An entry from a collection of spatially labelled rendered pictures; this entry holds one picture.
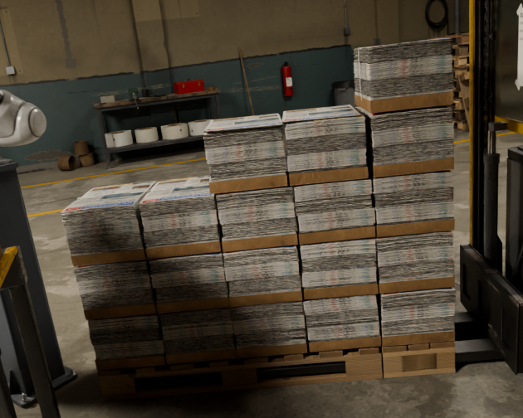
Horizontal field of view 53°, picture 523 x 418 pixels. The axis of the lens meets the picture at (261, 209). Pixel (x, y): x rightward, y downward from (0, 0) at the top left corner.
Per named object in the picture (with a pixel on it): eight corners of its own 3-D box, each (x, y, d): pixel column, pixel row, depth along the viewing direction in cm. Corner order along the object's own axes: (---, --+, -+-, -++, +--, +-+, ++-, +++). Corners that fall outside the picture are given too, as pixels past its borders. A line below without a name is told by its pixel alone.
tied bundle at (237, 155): (217, 173, 230) (210, 120, 224) (285, 167, 229) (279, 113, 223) (209, 196, 194) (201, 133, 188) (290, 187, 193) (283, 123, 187)
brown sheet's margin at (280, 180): (217, 172, 230) (216, 162, 229) (283, 165, 229) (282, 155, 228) (209, 194, 193) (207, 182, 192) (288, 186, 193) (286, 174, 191)
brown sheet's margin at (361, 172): (289, 164, 229) (287, 154, 228) (355, 157, 227) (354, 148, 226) (289, 186, 193) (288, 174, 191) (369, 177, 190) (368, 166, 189)
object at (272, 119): (212, 122, 222) (211, 119, 222) (279, 114, 221) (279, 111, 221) (202, 133, 187) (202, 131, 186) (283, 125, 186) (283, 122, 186)
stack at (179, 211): (126, 352, 257) (92, 186, 234) (368, 331, 250) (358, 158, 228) (101, 401, 219) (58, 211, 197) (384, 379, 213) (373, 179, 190)
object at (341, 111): (282, 113, 224) (282, 110, 224) (349, 105, 222) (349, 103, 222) (281, 123, 189) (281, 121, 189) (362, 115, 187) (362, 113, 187)
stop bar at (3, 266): (18, 251, 165) (17, 245, 164) (-8, 308, 125) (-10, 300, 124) (7, 253, 164) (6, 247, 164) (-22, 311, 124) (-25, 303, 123)
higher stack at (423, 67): (366, 331, 250) (349, 48, 215) (430, 325, 249) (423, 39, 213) (382, 379, 213) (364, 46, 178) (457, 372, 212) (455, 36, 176)
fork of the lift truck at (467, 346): (246, 366, 227) (246, 357, 226) (495, 346, 222) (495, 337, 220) (246, 380, 218) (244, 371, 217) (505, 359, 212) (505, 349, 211)
